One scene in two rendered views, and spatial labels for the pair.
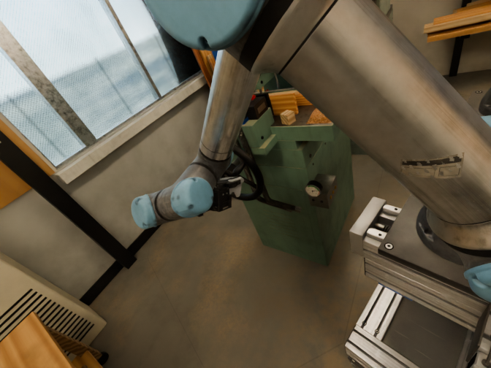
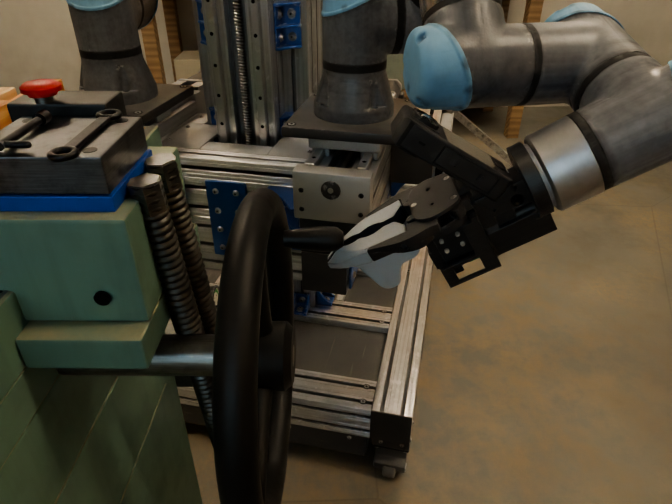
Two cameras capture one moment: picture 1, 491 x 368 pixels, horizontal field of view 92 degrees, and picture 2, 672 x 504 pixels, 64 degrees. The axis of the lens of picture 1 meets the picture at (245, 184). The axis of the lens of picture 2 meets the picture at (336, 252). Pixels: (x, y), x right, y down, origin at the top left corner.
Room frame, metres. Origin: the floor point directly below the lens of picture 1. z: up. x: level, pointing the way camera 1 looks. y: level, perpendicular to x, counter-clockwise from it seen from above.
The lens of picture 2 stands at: (0.98, 0.32, 1.13)
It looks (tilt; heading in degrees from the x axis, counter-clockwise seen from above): 32 degrees down; 223
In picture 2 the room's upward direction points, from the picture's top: straight up
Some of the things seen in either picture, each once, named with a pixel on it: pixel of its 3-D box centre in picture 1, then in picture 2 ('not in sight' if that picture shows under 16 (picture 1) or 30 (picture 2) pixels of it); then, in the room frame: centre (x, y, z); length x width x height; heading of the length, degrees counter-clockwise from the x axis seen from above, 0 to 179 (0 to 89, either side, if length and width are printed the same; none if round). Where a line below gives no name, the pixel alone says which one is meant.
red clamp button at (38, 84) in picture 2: not in sight; (41, 87); (0.83, -0.14, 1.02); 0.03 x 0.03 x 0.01
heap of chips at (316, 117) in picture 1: (324, 110); not in sight; (0.73, -0.34, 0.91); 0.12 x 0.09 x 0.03; 133
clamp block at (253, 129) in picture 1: (249, 127); (84, 226); (0.84, -0.10, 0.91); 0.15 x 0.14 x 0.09; 43
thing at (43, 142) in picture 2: (244, 109); (67, 140); (0.83, -0.10, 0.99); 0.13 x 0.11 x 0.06; 43
